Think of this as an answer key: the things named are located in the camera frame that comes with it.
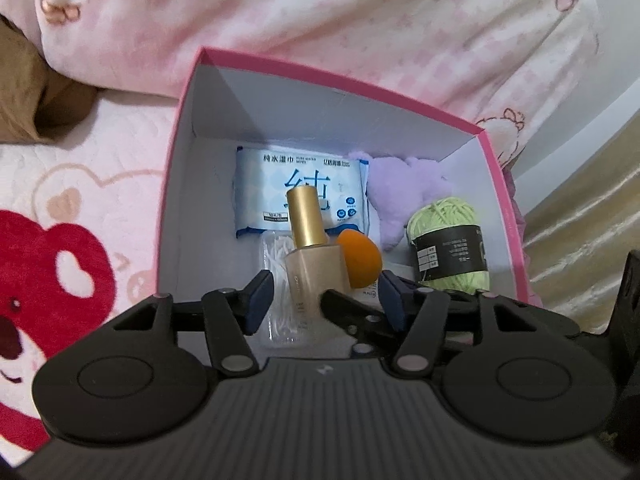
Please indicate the clear floss pick box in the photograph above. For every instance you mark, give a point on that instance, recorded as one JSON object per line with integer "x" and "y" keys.
{"x": 277, "y": 255}

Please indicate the pink cardboard box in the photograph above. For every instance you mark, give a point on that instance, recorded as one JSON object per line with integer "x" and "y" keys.
{"x": 210, "y": 110}

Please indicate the purple plush toy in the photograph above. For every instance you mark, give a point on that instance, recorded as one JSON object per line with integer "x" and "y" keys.
{"x": 400, "y": 195}

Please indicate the orange makeup sponge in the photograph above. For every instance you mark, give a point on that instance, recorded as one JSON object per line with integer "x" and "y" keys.
{"x": 362, "y": 260}

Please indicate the pink bear print quilt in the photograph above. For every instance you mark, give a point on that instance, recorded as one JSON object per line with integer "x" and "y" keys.
{"x": 300, "y": 10}

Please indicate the red bear print bedsheet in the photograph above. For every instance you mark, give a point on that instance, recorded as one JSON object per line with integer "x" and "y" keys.
{"x": 75, "y": 185}

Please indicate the green yarn ball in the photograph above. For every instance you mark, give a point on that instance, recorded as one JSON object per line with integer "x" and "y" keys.
{"x": 440, "y": 215}

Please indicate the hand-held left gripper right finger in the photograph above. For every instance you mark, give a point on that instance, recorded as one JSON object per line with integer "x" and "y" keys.
{"x": 392, "y": 305}

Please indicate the blue wet wipes pack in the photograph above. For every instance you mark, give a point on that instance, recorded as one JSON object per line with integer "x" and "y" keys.
{"x": 265, "y": 195}

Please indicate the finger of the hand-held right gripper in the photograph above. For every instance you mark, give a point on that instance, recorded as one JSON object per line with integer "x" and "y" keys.
{"x": 370, "y": 327}

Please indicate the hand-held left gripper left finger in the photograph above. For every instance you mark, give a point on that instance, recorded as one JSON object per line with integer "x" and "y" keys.
{"x": 260, "y": 302}

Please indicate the gold cap foundation bottle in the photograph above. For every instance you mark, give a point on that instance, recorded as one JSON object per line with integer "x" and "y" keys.
{"x": 307, "y": 220}

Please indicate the brown pillow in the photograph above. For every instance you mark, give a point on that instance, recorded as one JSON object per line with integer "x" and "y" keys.
{"x": 20, "y": 85}

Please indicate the small white tissue pack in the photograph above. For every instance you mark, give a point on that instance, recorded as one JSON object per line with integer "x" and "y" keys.
{"x": 367, "y": 292}

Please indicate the gold curtain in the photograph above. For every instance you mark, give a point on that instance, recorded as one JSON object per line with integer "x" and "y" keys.
{"x": 575, "y": 240}

